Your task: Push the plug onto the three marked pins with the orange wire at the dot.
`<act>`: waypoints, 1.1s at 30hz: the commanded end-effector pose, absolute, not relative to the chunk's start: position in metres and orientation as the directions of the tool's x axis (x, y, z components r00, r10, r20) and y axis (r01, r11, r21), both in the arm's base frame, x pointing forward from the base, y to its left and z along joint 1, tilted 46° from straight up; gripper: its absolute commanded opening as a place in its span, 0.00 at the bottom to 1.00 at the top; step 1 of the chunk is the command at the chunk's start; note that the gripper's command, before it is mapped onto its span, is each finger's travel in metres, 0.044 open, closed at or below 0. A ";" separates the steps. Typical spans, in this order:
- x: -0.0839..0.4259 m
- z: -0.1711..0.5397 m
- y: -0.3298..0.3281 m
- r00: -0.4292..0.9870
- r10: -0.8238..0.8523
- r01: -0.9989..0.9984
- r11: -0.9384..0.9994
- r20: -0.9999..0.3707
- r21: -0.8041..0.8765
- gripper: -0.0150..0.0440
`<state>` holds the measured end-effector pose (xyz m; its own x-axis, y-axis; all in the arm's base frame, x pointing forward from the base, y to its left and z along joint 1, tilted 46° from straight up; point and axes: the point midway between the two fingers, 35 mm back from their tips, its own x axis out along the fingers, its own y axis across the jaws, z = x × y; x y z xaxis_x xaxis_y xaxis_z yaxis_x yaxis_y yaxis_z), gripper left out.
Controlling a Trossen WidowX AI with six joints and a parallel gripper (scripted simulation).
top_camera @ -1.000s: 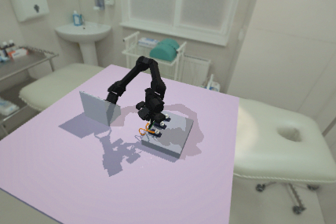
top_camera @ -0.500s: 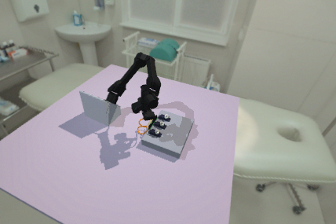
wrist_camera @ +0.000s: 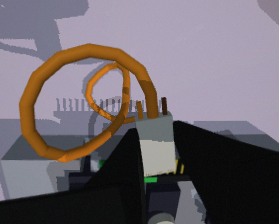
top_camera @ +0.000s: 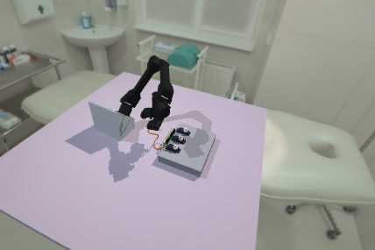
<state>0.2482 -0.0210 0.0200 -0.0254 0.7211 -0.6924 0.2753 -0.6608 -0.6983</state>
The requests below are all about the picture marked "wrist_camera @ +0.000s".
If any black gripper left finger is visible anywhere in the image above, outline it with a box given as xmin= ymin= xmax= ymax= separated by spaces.
xmin=0 ymin=128 xmax=147 ymax=224

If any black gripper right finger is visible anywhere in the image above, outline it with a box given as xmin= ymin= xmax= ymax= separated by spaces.
xmin=173 ymin=121 xmax=279 ymax=224

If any black pin header strip with yellow pins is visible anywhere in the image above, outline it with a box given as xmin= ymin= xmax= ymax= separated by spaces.
xmin=99 ymin=159 xmax=191 ymax=183

